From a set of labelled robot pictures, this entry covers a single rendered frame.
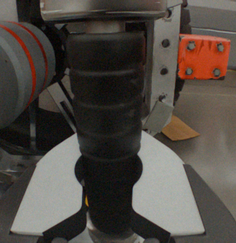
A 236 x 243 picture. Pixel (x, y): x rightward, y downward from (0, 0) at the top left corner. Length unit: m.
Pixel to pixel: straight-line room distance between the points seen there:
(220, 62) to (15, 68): 0.30
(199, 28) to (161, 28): 0.52
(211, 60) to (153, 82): 0.10
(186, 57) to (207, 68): 0.04
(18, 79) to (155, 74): 0.20
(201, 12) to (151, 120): 0.57
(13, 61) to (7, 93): 0.04
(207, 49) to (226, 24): 0.54
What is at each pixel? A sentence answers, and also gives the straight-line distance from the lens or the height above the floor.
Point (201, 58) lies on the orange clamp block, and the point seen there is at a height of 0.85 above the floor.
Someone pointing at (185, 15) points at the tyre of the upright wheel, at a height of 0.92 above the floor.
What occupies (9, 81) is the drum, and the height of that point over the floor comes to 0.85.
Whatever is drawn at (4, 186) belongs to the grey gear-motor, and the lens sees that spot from 0.78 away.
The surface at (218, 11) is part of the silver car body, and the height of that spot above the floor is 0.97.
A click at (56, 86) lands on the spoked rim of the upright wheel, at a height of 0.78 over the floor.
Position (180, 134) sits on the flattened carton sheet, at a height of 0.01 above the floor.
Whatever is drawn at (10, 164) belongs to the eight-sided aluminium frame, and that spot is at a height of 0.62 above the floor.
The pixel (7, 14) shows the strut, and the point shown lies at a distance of 0.35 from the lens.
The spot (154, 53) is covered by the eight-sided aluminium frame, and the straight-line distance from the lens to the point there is 0.31.
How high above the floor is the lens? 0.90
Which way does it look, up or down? 28 degrees down
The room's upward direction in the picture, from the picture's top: 1 degrees counter-clockwise
